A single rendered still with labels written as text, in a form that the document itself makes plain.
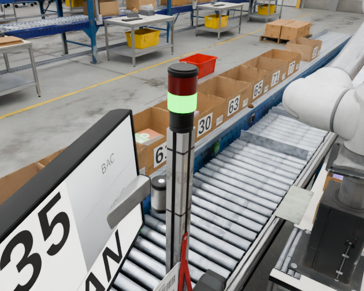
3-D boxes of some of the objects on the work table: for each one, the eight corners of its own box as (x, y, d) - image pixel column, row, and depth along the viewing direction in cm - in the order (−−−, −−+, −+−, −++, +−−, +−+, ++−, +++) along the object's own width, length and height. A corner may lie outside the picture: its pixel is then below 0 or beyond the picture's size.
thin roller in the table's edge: (273, 271, 134) (274, 267, 133) (293, 230, 155) (294, 226, 154) (278, 273, 133) (279, 269, 132) (297, 231, 154) (298, 228, 153)
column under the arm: (366, 254, 140) (393, 191, 124) (358, 300, 121) (388, 233, 105) (304, 230, 152) (321, 170, 136) (287, 268, 133) (305, 203, 117)
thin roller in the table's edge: (279, 273, 133) (281, 270, 132) (299, 232, 154) (299, 228, 153) (285, 276, 132) (285, 272, 131) (303, 234, 153) (304, 230, 152)
